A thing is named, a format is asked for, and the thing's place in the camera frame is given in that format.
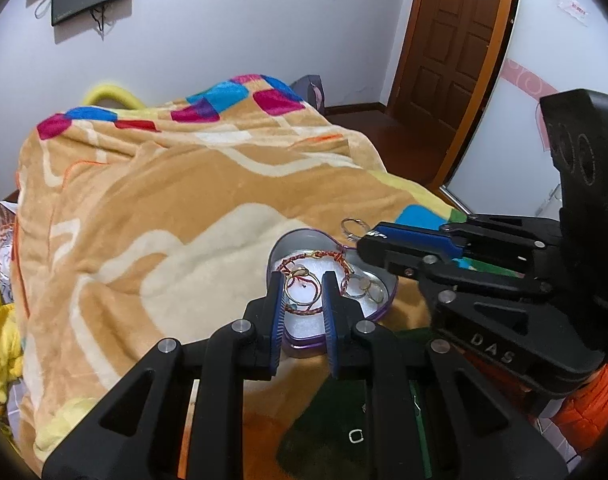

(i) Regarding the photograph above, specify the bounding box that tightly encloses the purple heart-shaped tin box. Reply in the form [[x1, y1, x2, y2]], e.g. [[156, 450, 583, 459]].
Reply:
[[267, 229, 398, 358]]

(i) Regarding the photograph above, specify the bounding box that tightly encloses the colourful fleece blanket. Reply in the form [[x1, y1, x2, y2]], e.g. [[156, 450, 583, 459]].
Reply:
[[12, 74, 461, 470]]

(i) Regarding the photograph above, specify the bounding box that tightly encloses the purple bag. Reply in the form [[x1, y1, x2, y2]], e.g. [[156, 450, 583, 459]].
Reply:
[[290, 75, 326, 115]]

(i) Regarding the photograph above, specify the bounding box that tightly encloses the brown wooden door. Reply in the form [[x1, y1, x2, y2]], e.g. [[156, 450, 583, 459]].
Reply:
[[388, 0, 516, 190]]

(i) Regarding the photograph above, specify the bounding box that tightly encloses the white wardrobe sliding door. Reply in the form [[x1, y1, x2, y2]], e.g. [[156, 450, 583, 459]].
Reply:
[[445, 0, 608, 218]]

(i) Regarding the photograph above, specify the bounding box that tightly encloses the red string bracelet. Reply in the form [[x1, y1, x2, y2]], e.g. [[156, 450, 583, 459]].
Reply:
[[276, 249, 353, 316]]

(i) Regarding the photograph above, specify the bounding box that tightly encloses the yellow curved bed rail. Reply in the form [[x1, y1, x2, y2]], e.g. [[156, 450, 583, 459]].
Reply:
[[82, 84, 147, 110]]

